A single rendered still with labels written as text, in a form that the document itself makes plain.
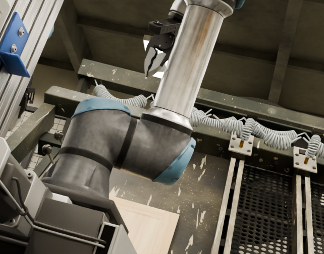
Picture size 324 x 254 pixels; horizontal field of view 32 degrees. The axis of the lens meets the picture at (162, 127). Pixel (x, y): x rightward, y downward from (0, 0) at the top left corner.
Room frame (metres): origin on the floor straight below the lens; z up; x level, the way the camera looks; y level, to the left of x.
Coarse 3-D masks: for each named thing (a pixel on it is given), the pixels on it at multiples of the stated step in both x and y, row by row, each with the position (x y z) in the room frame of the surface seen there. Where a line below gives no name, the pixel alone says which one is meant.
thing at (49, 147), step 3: (42, 147) 2.00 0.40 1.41; (45, 147) 2.00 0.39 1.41; (48, 147) 2.00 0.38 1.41; (51, 147) 2.01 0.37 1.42; (42, 150) 2.01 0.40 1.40; (45, 150) 2.00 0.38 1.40; (48, 150) 2.00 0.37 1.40; (51, 150) 2.01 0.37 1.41; (45, 153) 2.01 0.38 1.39; (48, 153) 2.01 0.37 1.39; (51, 156) 2.03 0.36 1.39; (51, 159) 2.04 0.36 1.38; (51, 162) 2.05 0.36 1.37
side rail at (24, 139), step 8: (48, 104) 2.44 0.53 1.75; (40, 112) 2.38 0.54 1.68; (48, 112) 2.39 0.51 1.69; (32, 120) 2.32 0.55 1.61; (40, 120) 2.33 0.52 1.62; (48, 120) 2.42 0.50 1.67; (24, 128) 2.27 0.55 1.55; (32, 128) 2.28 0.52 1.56; (40, 128) 2.36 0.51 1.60; (48, 128) 2.46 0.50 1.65; (16, 136) 2.22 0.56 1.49; (24, 136) 2.23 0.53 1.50; (32, 136) 2.30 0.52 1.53; (40, 136) 2.40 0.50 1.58; (8, 144) 2.17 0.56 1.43; (16, 144) 2.18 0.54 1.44; (24, 144) 2.24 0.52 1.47; (32, 144) 2.34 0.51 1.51; (16, 152) 2.19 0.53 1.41; (24, 152) 2.28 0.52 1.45
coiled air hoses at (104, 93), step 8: (96, 88) 2.72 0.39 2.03; (104, 88) 2.73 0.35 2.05; (96, 96) 2.75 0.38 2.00; (104, 96) 2.71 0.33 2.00; (112, 96) 2.72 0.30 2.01; (152, 96) 2.72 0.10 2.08; (128, 104) 2.70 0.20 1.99; (136, 104) 2.70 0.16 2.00; (144, 104) 2.71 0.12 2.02; (200, 112) 2.66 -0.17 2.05; (200, 120) 2.66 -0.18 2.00; (208, 120) 2.65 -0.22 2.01; (216, 120) 2.65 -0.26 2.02; (224, 120) 2.64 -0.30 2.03; (256, 128) 2.63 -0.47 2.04; (264, 128) 2.65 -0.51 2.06; (288, 136) 2.61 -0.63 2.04; (296, 136) 2.61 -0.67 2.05
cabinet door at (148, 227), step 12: (120, 204) 2.04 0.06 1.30; (132, 204) 2.05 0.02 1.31; (132, 216) 2.01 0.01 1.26; (144, 216) 2.02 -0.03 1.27; (156, 216) 2.02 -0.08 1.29; (168, 216) 2.03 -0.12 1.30; (132, 228) 1.97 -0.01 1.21; (144, 228) 1.97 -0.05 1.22; (156, 228) 1.98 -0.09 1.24; (168, 228) 1.98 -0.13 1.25; (132, 240) 1.92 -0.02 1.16; (144, 240) 1.93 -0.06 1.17; (156, 240) 1.93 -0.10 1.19; (168, 240) 1.94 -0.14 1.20; (144, 252) 1.89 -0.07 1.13; (156, 252) 1.89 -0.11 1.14
